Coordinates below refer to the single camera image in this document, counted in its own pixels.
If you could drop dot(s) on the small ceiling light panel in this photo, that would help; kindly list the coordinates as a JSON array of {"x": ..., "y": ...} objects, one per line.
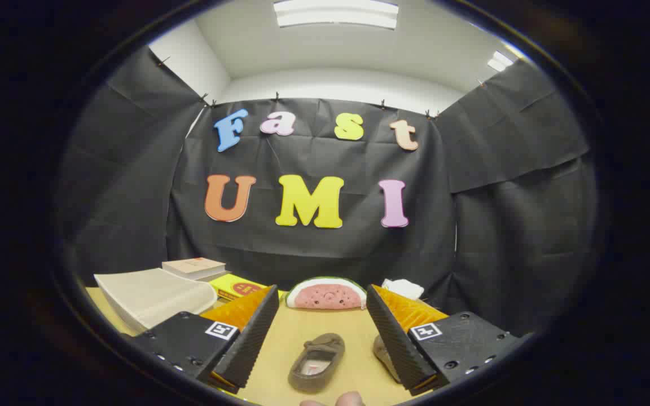
[{"x": 500, "y": 61}]

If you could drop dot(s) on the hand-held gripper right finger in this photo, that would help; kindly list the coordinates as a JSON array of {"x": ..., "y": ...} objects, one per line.
[{"x": 395, "y": 344}]

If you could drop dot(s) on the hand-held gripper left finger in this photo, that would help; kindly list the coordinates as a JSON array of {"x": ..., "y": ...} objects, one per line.
[{"x": 249, "y": 344}]

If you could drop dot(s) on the cream storage box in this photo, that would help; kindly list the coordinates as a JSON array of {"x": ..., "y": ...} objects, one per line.
[{"x": 150, "y": 296}]

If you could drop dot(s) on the yellow book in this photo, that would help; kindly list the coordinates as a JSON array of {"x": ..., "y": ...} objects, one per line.
[{"x": 233, "y": 286}]

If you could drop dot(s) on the watermelon slice plush toy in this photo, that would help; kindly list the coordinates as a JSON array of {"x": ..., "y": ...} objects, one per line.
[{"x": 325, "y": 296}]

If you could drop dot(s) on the long ceiling light panel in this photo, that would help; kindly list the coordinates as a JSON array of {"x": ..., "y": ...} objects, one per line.
[{"x": 336, "y": 14}]

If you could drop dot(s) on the white plush toy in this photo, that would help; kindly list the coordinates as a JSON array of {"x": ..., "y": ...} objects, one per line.
[{"x": 404, "y": 288}]

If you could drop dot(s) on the brown fuzzy shoe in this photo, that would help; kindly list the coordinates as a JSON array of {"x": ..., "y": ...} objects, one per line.
[
  {"x": 302, "y": 380},
  {"x": 382, "y": 352}
]

